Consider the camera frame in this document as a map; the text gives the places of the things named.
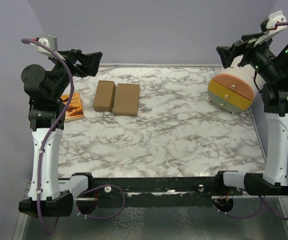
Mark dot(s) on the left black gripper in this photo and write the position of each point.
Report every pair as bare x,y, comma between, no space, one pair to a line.
88,62

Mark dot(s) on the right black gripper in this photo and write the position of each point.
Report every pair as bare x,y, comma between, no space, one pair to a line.
228,53

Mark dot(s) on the brown cardboard box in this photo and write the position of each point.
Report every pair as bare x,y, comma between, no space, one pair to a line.
126,100

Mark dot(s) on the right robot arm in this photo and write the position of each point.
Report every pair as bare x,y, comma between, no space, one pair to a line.
274,71

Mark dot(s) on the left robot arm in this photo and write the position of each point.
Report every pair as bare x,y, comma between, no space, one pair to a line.
46,197

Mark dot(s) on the small folded cardboard box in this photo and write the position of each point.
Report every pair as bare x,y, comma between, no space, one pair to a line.
104,96

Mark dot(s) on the white cylinder with coloured base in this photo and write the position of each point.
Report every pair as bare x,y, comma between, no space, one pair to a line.
234,88

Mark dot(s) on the orange book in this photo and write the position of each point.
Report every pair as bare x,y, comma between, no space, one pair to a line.
75,109

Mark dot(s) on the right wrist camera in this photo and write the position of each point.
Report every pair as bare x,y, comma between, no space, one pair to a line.
272,27

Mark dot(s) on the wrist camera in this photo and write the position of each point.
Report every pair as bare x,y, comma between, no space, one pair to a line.
272,27
48,40

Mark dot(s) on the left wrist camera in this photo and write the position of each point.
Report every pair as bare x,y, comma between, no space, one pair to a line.
48,40

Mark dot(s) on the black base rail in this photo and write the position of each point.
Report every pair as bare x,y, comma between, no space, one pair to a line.
152,192

